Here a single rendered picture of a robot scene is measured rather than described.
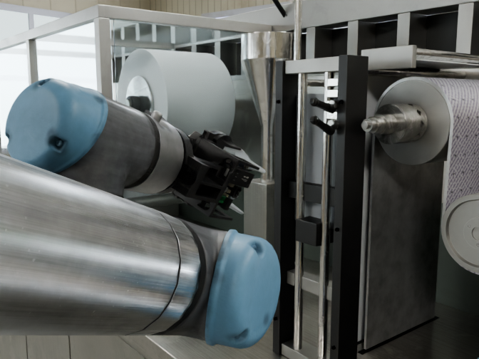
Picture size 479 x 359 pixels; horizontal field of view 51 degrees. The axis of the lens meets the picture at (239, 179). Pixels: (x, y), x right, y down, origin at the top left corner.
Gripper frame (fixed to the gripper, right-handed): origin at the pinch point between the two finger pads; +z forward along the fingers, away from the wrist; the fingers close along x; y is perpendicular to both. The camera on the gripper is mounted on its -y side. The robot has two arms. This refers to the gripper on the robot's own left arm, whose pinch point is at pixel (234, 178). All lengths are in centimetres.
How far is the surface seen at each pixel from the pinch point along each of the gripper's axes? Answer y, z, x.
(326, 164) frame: 4.2, 17.2, 7.7
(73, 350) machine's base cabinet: -51, 53, -74
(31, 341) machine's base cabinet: -86, 74, -99
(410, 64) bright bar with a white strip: 8.1, 18.1, 27.4
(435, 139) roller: 16.0, 23.4, 19.1
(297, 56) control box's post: -19.5, 33.9, 24.9
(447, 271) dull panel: 24, 66, -1
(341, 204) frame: 9.8, 16.4, 3.2
